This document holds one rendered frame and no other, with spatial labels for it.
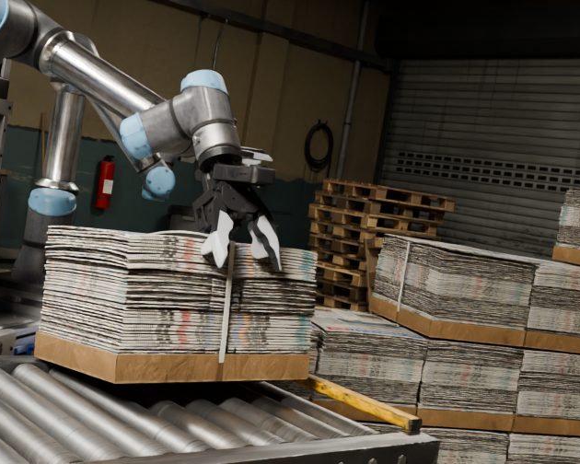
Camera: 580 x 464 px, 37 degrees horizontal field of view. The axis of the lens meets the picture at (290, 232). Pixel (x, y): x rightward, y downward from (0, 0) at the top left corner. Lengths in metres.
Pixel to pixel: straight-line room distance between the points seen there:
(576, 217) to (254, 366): 1.58
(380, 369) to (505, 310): 0.38
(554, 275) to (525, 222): 7.57
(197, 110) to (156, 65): 8.14
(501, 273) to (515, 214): 7.76
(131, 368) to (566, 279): 1.45
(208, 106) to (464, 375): 1.19
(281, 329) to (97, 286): 0.32
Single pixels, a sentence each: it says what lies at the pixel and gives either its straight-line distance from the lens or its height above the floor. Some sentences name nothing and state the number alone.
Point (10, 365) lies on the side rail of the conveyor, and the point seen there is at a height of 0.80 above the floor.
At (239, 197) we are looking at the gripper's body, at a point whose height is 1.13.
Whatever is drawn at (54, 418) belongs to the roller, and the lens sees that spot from 1.26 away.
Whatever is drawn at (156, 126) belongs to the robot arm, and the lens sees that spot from 1.48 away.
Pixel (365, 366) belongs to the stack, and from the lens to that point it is 2.23.
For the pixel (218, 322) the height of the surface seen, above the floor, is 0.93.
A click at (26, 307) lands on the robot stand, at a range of 2.31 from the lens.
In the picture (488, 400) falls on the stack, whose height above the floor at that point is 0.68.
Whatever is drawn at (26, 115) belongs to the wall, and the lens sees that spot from 8.92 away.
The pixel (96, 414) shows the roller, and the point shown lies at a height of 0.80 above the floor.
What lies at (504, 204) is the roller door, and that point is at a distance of 10.19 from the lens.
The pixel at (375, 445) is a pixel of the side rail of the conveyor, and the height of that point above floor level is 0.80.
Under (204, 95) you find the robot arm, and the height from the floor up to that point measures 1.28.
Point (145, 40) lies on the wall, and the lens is 9.52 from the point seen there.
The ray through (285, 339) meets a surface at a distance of 1.50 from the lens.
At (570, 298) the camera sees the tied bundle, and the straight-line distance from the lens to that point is 2.49.
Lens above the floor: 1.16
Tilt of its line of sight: 3 degrees down
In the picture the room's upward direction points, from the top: 9 degrees clockwise
